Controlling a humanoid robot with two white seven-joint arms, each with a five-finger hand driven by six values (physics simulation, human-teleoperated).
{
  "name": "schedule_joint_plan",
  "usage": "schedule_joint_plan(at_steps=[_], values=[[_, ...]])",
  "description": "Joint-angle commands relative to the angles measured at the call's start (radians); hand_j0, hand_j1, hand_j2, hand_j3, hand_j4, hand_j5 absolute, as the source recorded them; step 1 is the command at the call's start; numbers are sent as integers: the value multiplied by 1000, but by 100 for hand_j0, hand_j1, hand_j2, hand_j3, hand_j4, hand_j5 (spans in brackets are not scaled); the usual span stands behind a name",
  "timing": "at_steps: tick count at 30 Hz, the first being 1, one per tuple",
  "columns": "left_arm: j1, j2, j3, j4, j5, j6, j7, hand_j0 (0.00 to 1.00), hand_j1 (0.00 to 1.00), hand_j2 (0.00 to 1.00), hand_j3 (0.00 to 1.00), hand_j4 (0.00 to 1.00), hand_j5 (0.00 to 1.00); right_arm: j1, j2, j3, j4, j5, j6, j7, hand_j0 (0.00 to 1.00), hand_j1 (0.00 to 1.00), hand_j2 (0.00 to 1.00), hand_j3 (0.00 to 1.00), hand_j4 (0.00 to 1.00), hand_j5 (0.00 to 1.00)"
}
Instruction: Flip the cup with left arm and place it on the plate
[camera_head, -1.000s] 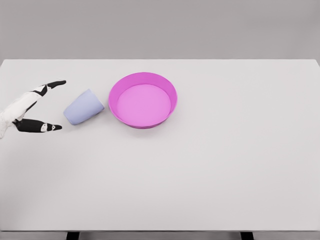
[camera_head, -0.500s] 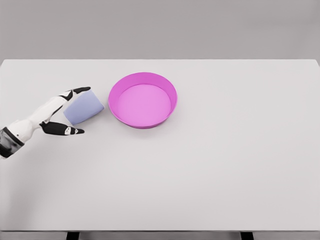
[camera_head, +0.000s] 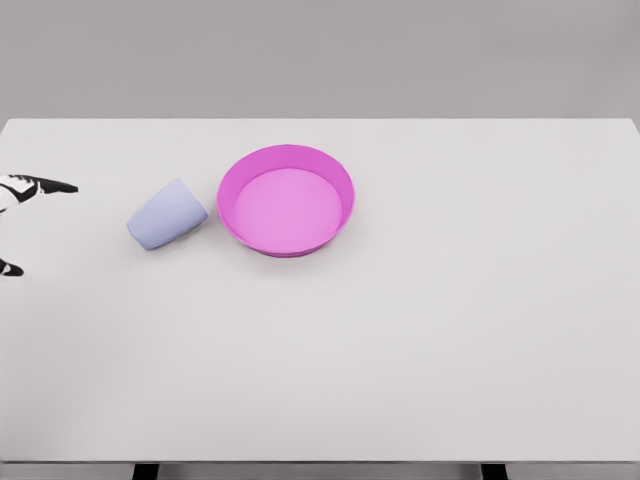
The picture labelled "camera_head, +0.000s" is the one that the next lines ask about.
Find pink round plate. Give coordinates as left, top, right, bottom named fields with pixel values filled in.
left=216, top=144, right=357, bottom=259

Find pale lavender cup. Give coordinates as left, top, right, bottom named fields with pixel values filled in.
left=125, top=178, right=210, bottom=253

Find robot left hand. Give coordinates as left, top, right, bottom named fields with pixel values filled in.
left=0, top=173, right=80, bottom=281

